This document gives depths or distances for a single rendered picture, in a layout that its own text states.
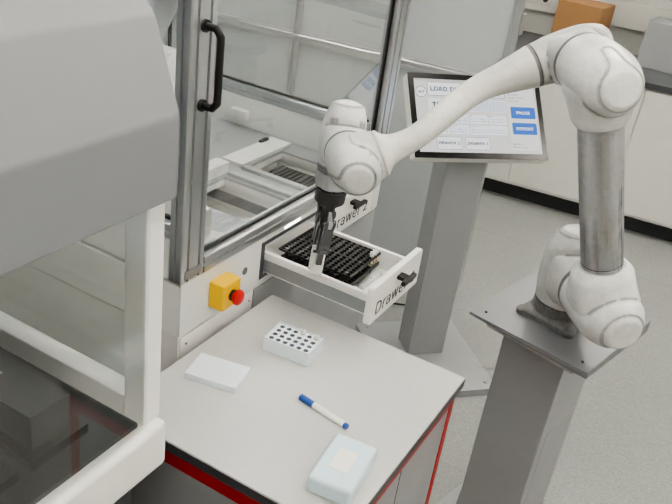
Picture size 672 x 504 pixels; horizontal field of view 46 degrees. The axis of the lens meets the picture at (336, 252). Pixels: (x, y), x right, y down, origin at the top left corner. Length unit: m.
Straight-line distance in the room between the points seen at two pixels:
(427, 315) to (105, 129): 2.27
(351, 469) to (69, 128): 0.88
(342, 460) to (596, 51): 0.98
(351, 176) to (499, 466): 1.22
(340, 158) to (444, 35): 2.01
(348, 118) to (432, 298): 1.52
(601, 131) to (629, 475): 1.66
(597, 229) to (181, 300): 0.98
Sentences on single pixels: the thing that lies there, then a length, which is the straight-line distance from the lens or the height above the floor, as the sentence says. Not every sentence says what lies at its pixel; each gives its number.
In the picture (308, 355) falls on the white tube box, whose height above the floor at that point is 0.79.
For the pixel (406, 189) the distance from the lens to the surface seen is 3.83.
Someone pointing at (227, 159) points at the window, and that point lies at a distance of 1.85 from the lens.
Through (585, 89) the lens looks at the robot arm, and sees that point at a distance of 1.72.
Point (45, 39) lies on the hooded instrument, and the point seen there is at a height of 1.63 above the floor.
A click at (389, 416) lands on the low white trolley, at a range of 1.82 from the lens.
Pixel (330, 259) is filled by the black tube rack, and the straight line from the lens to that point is 2.10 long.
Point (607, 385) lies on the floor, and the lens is 3.56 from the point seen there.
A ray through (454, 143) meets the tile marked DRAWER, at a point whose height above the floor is 1.00.
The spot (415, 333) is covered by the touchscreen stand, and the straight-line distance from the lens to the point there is 3.25.
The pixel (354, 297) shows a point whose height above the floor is 0.87.
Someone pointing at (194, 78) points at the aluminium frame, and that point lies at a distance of 1.65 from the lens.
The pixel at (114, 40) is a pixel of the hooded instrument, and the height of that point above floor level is 1.62.
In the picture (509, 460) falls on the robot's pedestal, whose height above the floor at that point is 0.31.
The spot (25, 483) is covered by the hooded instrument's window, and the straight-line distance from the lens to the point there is 1.32.
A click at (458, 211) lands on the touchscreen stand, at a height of 0.70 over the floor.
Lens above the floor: 1.91
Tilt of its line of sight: 28 degrees down
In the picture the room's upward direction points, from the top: 8 degrees clockwise
